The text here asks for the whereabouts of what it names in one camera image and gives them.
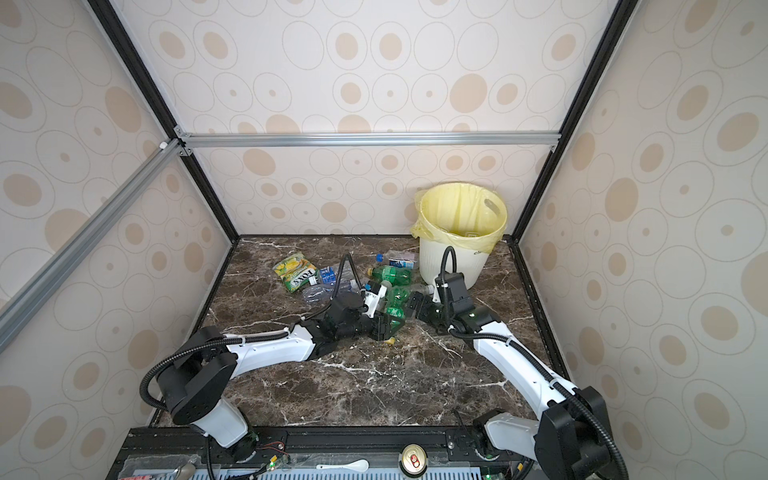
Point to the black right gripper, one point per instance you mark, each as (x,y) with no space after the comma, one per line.
(426,302)

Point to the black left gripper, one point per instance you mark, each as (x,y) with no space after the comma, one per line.
(382,332)

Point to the green bottle yellow cap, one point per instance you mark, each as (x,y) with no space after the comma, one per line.
(396,301)
(396,276)

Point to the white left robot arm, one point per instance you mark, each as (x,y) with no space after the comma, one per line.
(189,384)

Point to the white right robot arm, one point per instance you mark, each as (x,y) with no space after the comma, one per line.
(570,437)

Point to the yellow plastic bin liner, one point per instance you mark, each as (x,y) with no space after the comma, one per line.
(462,215)

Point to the clear crushed bottle blue label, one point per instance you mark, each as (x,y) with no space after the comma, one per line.
(330,275)

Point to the green Fox's candy bag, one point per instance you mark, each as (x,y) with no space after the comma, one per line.
(295,271)

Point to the clear bottle blue cap far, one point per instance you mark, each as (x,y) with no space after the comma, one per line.
(398,259)

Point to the white plastic spoon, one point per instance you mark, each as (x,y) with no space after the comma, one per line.
(359,466)

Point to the drink can top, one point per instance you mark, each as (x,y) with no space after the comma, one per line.
(413,461)

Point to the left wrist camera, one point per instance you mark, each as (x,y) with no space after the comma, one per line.
(374,296)

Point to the horizontal aluminium rail back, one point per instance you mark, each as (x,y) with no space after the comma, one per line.
(373,139)

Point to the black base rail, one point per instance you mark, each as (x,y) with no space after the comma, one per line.
(454,452)

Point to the diagonal aluminium rail left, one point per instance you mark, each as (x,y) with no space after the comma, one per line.
(21,309)

